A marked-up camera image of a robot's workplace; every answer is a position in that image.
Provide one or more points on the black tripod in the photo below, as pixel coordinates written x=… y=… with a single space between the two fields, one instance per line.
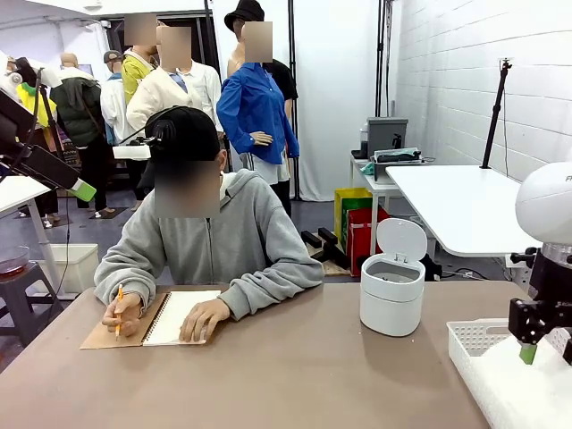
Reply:
x=493 y=120

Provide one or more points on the green shopping bag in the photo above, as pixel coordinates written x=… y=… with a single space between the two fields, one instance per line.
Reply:
x=357 y=203

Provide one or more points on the black stand pole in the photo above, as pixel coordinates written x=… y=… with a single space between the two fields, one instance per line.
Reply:
x=388 y=53
x=293 y=44

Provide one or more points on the white cloth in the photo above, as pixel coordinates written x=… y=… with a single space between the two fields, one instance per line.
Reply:
x=514 y=393

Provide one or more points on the small white side table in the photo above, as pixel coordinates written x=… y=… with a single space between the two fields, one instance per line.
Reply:
x=366 y=183

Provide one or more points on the black cap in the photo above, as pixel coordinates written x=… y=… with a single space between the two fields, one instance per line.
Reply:
x=187 y=129

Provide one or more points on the dark puffer jacket mannequin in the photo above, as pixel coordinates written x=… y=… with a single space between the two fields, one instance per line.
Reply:
x=78 y=111

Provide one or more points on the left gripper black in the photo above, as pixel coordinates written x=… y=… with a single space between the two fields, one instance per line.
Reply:
x=13 y=125

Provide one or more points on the white head-mounted camera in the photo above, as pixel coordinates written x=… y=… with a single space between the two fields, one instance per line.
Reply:
x=132 y=153

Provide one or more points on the person in grey hoodie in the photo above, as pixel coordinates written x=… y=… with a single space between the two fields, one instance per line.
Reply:
x=250 y=232

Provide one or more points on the red glass bowl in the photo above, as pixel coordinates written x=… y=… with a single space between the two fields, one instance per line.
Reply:
x=13 y=259

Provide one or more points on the white storage box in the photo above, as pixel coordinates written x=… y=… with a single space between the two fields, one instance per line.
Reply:
x=80 y=268

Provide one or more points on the grey tray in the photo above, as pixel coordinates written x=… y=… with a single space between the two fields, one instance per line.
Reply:
x=393 y=167

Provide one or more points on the white lidded trash bin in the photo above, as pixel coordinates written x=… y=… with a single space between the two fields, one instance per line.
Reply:
x=391 y=308

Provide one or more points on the black t-shirt mannequin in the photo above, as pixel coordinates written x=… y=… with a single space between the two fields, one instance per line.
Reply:
x=286 y=80

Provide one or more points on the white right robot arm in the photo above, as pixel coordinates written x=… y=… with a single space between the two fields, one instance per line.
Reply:
x=545 y=201

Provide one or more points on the cream cardigan mannequin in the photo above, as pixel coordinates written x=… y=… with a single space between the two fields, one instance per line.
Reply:
x=161 y=89

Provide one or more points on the black floor block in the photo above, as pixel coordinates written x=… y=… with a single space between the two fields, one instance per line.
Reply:
x=311 y=240
x=333 y=246

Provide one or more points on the yellow shopping bag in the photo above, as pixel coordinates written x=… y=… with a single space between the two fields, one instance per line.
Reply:
x=339 y=214

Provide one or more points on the white perforated plastic basket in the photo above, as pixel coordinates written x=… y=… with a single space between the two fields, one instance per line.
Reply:
x=469 y=339

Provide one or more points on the orange pencil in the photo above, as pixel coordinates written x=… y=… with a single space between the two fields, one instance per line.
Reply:
x=119 y=308

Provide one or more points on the spiral notebook with brown cover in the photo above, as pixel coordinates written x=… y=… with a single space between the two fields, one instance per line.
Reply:
x=179 y=313

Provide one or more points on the large white table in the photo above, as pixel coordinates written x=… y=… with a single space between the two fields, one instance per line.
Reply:
x=460 y=210

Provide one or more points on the person's right hand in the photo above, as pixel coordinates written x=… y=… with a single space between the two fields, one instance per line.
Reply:
x=127 y=313

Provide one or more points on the yellow jacket mannequin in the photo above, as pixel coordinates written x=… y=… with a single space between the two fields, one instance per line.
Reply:
x=33 y=100

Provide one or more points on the white desk with leg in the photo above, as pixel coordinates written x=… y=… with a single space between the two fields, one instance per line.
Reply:
x=18 y=192

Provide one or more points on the red shopping bag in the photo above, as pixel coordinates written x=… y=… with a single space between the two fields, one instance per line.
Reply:
x=362 y=241

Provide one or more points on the person's left forearm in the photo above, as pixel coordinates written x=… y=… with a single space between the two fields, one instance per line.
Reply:
x=272 y=286

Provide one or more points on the yellow shirt mannequin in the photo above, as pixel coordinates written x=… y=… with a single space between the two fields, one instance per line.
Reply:
x=134 y=76

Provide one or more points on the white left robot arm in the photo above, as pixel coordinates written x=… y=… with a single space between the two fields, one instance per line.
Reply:
x=6 y=67

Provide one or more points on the grey stool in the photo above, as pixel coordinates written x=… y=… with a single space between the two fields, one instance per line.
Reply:
x=22 y=286

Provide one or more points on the white backdrop curtain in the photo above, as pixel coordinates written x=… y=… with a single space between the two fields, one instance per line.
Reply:
x=339 y=67

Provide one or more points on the grey box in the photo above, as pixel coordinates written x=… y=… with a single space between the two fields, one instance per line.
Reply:
x=386 y=134

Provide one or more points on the person's left hand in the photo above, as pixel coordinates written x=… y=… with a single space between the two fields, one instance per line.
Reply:
x=203 y=319

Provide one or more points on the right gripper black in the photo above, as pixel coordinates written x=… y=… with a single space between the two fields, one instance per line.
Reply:
x=549 y=295

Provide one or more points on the blue shirt mannequin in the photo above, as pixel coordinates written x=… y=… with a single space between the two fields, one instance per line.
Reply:
x=254 y=111

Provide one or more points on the black bucket hat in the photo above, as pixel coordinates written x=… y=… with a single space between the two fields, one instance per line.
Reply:
x=243 y=13

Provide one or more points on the person's right forearm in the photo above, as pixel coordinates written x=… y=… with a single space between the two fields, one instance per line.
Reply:
x=116 y=272

